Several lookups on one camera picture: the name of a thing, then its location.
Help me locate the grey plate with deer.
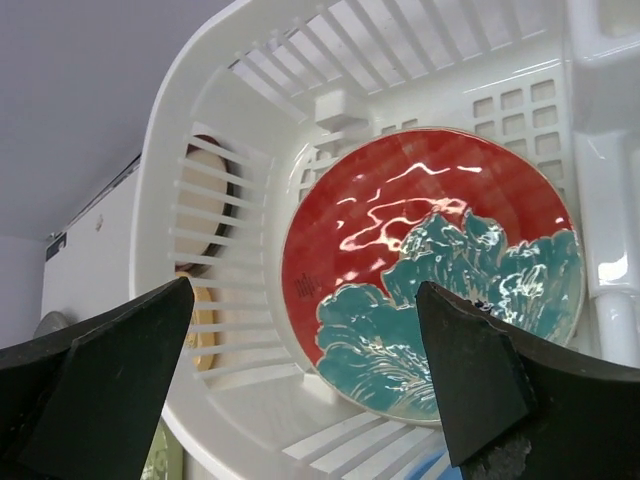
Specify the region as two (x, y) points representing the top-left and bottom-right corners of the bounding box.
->
(33, 311), (78, 339)

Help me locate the dark red rimmed round plate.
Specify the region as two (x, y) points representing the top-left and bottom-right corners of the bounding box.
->
(175, 144), (241, 276)

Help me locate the yellow square panda dish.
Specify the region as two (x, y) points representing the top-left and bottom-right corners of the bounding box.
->
(184, 286), (217, 371)

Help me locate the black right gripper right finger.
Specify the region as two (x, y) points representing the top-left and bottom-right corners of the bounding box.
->
(416, 282), (639, 479)

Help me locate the white plastic dish bin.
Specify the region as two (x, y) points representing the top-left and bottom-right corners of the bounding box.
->
(130, 1), (639, 479)

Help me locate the green square panda dish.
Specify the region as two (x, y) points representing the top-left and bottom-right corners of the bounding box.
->
(141, 419), (184, 480)

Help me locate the red plate with teal flower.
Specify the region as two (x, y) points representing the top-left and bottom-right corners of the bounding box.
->
(281, 128), (585, 425)

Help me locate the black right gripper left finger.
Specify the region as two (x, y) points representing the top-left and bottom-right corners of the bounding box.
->
(1, 277), (194, 479)

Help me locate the light blue round plate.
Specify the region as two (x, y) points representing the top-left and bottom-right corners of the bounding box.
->
(402, 449), (463, 480)

